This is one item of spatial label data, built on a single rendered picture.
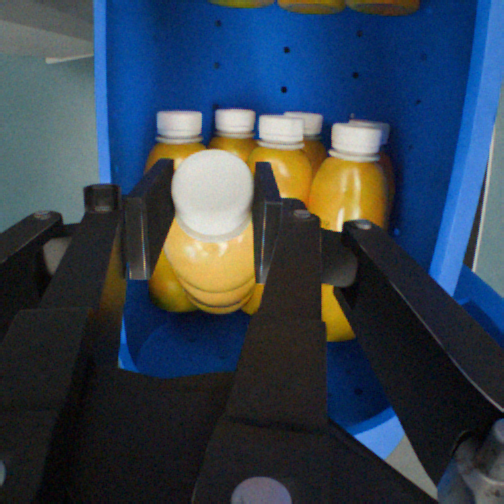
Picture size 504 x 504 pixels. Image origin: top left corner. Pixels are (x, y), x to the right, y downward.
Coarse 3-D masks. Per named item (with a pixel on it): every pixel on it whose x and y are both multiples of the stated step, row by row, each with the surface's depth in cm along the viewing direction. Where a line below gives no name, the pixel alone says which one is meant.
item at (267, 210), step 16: (256, 176) 16; (272, 176) 16; (256, 192) 16; (272, 192) 14; (256, 208) 15; (272, 208) 13; (256, 224) 15; (272, 224) 13; (256, 240) 14; (272, 240) 13; (256, 256) 14; (256, 272) 14
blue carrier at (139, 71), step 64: (128, 0) 28; (192, 0) 34; (448, 0) 28; (128, 64) 30; (192, 64) 37; (256, 64) 40; (320, 64) 39; (384, 64) 36; (448, 64) 30; (128, 128) 32; (256, 128) 42; (320, 128) 42; (448, 128) 31; (128, 192) 33; (448, 192) 20; (448, 256) 22; (128, 320) 35; (192, 320) 46; (384, 448) 28
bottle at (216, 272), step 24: (168, 240) 21; (192, 240) 20; (216, 240) 19; (240, 240) 20; (192, 264) 21; (216, 264) 21; (240, 264) 21; (192, 288) 26; (216, 288) 24; (240, 288) 26; (216, 312) 33
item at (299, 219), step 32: (288, 224) 12; (320, 224) 12; (288, 256) 10; (320, 256) 10; (288, 288) 8; (320, 288) 8; (256, 320) 6; (288, 320) 6; (320, 320) 7; (256, 352) 5; (288, 352) 5; (320, 352) 5; (256, 384) 5; (288, 384) 5; (320, 384) 5; (224, 416) 4; (256, 416) 4; (288, 416) 4; (320, 416) 4; (224, 448) 4; (256, 448) 4; (288, 448) 4; (320, 448) 4; (224, 480) 3; (256, 480) 3; (288, 480) 3; (320, 480) 3
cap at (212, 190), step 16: (192, 160) 18; (208, 160) 18; (224, 160) 18; (240, 160) 19; (176, 176) 18; (192, 176) 18; (208, 176) 18; (224, 176) 18; (240, 176) 18; (176, 192) 18; (192, 192) 18; (208, 192) 18; (224, 192) 18; (240, 192) 18; (176, 208) 18; (192, 208) 18; (208, 208) 18; (224, 208) 18; (240, 208) 18; (192, 224) 18; (208, 224) 18; (224, 224) 18; (240, 224) 19
